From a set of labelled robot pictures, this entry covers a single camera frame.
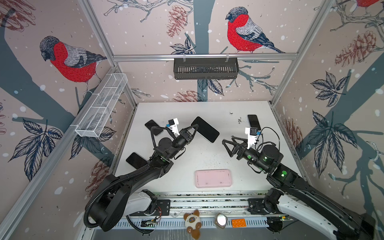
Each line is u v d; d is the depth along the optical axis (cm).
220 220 61
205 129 73
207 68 104
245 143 60
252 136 61
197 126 72
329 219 45
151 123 110
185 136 66
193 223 67
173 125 70
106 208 40
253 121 107
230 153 61
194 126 71
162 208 73
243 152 59
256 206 73
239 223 69
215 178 82
